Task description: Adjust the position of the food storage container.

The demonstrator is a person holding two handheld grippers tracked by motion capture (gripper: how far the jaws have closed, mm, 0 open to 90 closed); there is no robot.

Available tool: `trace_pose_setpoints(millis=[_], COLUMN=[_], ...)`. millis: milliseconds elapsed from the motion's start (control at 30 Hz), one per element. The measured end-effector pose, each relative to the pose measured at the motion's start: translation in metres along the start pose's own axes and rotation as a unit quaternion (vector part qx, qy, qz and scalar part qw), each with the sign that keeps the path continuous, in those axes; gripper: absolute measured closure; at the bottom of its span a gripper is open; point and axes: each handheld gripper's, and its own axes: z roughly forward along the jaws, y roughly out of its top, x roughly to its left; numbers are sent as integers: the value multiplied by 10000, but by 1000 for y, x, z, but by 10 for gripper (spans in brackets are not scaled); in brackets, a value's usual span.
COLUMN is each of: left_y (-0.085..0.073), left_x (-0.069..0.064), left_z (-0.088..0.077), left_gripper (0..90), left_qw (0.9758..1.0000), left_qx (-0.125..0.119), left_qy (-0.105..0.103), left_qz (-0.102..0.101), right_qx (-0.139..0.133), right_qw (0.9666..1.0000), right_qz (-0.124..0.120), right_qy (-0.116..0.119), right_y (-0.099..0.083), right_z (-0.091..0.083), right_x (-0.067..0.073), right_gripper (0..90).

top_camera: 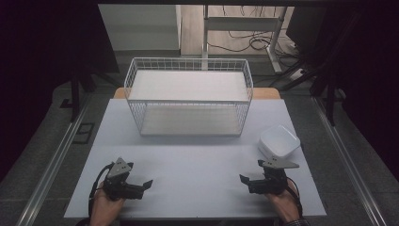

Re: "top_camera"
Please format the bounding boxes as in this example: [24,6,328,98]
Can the white table cover sheet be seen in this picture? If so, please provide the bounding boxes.
[63,98,327,219]

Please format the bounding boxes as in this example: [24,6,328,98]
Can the white cabinet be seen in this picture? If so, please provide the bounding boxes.
[98,4,183,52]

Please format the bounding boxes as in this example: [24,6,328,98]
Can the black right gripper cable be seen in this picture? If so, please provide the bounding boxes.
[285,176,304,218]

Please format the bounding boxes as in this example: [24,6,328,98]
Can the aluminium rail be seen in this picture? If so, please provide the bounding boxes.
[311,95,389,226]
[15,93,92,226]

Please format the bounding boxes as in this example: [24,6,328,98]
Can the black floor cables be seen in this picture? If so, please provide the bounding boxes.
[206,5,299,60]

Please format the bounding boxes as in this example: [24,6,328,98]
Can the black metal stand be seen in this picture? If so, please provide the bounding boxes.
[269,12,361,127]
[59,60,121,124]

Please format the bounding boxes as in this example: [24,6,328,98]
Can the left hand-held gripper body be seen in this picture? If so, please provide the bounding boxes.
[103,156,141,202]

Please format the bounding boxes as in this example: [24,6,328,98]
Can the person's left hand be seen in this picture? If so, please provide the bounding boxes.
[88,185,127,226]

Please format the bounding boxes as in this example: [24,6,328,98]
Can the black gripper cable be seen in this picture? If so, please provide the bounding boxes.
[285,176,304,218]
[88,162,115,218]

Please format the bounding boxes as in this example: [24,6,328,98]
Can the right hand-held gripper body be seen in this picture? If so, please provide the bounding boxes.
[254,155,300,196]

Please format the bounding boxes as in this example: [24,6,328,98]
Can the white metal desk frame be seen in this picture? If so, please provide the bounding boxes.
[201,4,288,75]

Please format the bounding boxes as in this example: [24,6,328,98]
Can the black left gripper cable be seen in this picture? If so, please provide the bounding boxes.
[88,162,115,218]

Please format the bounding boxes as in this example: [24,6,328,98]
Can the white wire basket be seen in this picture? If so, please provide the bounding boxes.
[123,56,255,137]

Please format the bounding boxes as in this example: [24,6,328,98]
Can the white square bowl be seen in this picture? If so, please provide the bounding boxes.
[257,124,302,160]

